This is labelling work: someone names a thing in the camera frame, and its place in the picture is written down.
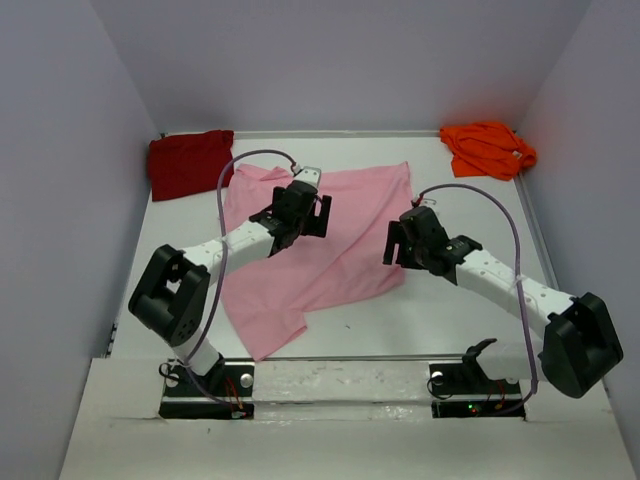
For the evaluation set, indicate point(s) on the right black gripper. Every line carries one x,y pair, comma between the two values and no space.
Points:
396,234

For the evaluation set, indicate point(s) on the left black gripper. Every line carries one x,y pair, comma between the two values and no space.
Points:
317,226

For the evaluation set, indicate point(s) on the pink t shirt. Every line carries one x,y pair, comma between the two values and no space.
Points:
266,301

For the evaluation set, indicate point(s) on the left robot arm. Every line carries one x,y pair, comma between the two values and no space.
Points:
170,297

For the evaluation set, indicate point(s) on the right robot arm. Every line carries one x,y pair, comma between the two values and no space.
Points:
569,341

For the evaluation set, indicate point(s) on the orange t shirt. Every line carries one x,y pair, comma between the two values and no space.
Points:
487,149

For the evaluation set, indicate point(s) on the dark red folded t shirt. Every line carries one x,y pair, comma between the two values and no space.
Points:
187,164

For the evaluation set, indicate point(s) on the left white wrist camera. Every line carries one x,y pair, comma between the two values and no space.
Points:
308,175

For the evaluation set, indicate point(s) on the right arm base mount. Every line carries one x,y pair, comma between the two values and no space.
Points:
462,390

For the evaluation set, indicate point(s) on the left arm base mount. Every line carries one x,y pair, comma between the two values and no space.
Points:
226,394

